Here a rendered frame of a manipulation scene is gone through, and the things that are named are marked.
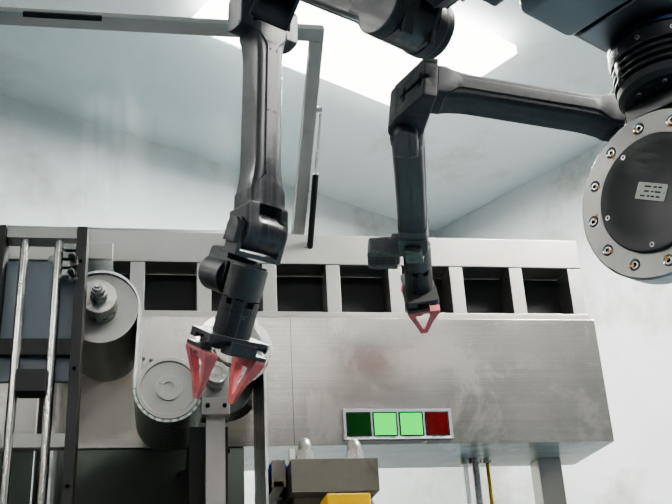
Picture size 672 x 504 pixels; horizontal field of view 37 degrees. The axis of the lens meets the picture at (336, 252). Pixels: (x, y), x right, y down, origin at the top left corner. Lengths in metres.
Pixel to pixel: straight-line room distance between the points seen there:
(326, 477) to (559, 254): 0.99
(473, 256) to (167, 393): 0.92
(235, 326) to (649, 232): 0.60
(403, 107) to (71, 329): 0.71
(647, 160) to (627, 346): 3.69
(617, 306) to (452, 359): 2.64
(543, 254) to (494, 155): 2.68
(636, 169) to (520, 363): 1.26
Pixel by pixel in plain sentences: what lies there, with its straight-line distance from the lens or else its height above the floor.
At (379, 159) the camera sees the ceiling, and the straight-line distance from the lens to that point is 5.09.
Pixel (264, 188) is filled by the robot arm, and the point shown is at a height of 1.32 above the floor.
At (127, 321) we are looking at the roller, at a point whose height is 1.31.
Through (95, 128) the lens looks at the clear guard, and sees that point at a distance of 2.29.
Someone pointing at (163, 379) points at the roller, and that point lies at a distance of 1.89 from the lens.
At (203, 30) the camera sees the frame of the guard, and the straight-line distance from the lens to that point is 2.18.
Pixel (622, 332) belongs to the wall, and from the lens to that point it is 4.88.
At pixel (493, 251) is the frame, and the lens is 2.48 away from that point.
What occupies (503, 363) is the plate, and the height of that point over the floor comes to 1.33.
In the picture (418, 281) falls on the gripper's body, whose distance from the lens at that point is 2.02.
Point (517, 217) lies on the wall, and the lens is 5.47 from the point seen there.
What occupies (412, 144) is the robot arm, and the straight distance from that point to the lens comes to 1.62.
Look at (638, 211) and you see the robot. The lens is 1.17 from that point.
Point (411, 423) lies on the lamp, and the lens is 2.26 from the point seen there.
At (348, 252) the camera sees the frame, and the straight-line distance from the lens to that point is 2.39.
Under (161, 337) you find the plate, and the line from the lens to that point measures 2.26.
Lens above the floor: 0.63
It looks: 24 degrees up
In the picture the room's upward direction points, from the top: 3 degrees counter-clockwise
